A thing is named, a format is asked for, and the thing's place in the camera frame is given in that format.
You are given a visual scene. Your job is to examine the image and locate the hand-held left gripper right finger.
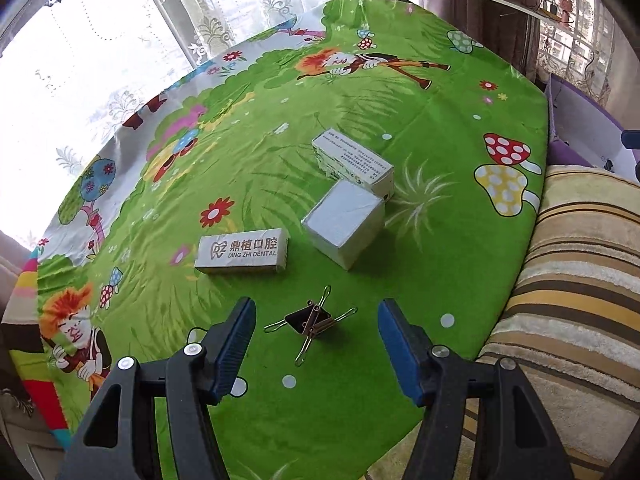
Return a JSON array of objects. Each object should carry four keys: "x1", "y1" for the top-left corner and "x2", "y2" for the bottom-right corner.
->
[{"x1": 377, "y1": 298, "x2": 573, "y2": 480}]

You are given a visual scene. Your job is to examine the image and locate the flat white box grey logo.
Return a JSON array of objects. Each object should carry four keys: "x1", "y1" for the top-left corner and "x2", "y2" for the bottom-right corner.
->
[{"x1": 194, "y1": 228, "x2": 290, "y2": 275}]

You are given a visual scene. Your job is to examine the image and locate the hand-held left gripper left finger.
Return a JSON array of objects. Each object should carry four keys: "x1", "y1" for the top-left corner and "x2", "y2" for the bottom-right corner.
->
[{"x1": 57, "y1": 296, "x2": 257, "y2": 480}]

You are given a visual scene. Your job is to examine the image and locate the purple cardboard storage box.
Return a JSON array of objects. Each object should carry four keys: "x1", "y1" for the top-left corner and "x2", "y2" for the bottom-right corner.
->
[{"x1": 544, "y1": 74, "x2": 640, "y2": 181}]

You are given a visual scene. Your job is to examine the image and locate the embroidered lace window curtain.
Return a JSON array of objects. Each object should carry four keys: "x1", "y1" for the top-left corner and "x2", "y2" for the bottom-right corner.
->
[{"x1": 535, "y1": 0, "x2": 616, "y2": 106}]

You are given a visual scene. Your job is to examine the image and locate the plain silver-white cube box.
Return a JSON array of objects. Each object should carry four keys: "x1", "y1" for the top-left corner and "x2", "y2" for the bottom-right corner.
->
[{"x1": 301, "y1": 180, "x2": 386, "y2": 272}]

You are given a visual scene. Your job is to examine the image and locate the green cartoon printed tablecloth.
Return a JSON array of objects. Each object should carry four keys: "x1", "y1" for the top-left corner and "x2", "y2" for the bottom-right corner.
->
[{"x1": 0, "y1": 0, "x2": 551, "y2": 471}]

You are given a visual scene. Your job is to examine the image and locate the black binder clip bundle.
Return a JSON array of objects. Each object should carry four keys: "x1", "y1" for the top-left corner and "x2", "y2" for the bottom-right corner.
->
[{"x1": 264, "y1": 285, "x2": 358, "y2": 367}]

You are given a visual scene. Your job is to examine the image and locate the sheer white lace curtain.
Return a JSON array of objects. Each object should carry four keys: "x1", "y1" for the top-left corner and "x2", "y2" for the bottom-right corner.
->
[{"x1": 0, "y1": 0, "x2": 418, "y2": 241}]

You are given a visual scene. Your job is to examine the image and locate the small white box printed text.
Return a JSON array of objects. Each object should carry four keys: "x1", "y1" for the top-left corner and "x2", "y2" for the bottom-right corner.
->
[{"x1": 311, "y1": 128, "x2": 395, "y2": 200}]

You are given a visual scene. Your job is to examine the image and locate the striped plush blanket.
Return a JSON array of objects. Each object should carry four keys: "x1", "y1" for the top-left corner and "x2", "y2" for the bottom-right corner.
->
[{"x1": 365, "y1": 164, "x2": 640, "y2": 480}]

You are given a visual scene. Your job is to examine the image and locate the white wall shelf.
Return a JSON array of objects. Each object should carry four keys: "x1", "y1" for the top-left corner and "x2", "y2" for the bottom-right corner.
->
[{"x1": 460, "y1": 0, "x2": 571, "y2": 26}]

